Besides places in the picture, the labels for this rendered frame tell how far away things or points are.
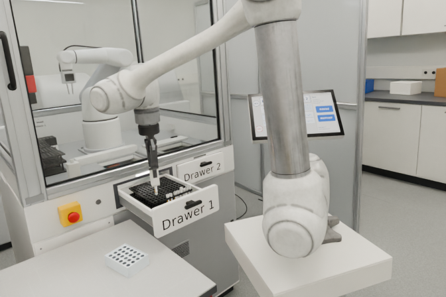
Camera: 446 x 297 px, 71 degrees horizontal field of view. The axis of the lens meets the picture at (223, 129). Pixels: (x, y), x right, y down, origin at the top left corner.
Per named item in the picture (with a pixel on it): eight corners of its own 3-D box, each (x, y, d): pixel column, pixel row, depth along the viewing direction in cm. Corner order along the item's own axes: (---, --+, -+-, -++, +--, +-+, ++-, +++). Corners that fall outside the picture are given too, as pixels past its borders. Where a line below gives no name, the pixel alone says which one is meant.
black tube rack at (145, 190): (193, 203, 132) (192, 189, 130) (156, 219, 121) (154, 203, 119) (165, 189, 148) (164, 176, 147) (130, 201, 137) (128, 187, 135)
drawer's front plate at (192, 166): (224, 171, 172) (223, 152, 170) (180, 187, 154) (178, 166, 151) (222, 170, 174) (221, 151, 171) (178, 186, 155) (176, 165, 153)
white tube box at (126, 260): (149, 264, 106) (148, 254, 105) (129, 278, 99) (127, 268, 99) (126, 252, 113) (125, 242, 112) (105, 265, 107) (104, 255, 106)
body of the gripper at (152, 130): (160, 123, 111) (163, 148, 113) (156, 120, 119) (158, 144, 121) (139, 126, 109) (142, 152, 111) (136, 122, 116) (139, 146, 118)
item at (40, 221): (234, 169, 180) (233, 144, 176) (31, 244, 115) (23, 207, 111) (151, 142, 250) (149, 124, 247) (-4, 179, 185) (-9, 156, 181)
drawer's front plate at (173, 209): (219, 209, 129) (218, 184, 126) (156, 238, 110) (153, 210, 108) (216, 208, 130) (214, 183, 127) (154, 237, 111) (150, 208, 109)
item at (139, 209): (213, 206, 128) (212, 192, 127) (157, 231, 112) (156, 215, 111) (162, 181, 158) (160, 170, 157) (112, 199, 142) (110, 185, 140)
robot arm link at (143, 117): (156, 105, 118) (158, 120, 120) (131, 107, 115) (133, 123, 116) (161, 107, 110) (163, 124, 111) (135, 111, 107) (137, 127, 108)
